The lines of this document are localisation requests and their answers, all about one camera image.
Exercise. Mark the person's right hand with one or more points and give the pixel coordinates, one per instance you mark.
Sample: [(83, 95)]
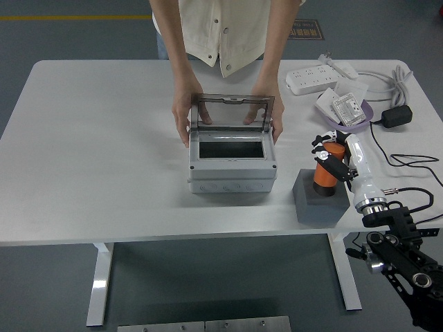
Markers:
[(181, 110)]

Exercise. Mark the person's left hand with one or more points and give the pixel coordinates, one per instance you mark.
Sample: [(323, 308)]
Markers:
[(277, 110)]

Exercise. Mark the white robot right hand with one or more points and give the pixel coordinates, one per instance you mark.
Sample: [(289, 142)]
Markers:
[(361, 166)]

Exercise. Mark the orange cylindrical battery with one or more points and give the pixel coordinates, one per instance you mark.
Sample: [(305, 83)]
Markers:
[(323, 176)]

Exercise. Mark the smoked transparent box lid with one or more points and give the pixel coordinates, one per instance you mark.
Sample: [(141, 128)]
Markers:
[(228, 112)]

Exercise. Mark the grey plastic junction box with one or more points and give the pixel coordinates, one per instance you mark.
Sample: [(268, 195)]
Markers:
[(230, 173)]

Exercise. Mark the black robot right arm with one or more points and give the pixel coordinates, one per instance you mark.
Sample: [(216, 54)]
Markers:
[(401, 238)]

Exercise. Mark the person's right forearm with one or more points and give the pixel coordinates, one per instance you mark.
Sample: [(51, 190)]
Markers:
[(173, 45)]

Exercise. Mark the person's left forearm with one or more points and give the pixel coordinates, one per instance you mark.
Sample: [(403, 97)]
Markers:
[(277, 45)]

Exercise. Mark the grey battery holder block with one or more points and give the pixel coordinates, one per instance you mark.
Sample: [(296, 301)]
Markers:
[(320, 212)]

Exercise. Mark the white power strip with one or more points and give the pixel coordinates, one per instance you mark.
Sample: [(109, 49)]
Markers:
[(311, 79)]

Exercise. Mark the white socket plate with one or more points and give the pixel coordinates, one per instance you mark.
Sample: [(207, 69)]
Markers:
[(324, 102)]

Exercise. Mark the purple plastic tray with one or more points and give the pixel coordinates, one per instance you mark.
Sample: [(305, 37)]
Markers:
[(367, 115)]

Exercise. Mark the black power adapter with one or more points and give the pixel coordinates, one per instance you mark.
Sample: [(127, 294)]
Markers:
[(397, 116)]

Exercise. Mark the white power plug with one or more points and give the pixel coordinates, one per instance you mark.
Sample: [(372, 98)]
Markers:
[(326, 58)]

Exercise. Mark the white plastic packet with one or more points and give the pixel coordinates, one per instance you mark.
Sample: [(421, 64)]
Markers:
[(353, 87)]

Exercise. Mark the white rectangular adapter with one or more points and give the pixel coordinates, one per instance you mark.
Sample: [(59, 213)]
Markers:
[(346, 70)]

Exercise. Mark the dark floor sign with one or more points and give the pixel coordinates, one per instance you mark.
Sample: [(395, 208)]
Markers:
[(306, 30)]

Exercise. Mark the person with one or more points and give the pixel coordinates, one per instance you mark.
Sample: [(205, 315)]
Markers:
[(235, 31)]

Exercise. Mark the white table leg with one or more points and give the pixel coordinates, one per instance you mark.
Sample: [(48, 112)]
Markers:
[(346, 273), (98, 283)]

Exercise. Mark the grey metal plate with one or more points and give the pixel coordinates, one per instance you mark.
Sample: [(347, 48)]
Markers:
[(161, 327), (247, 325)]

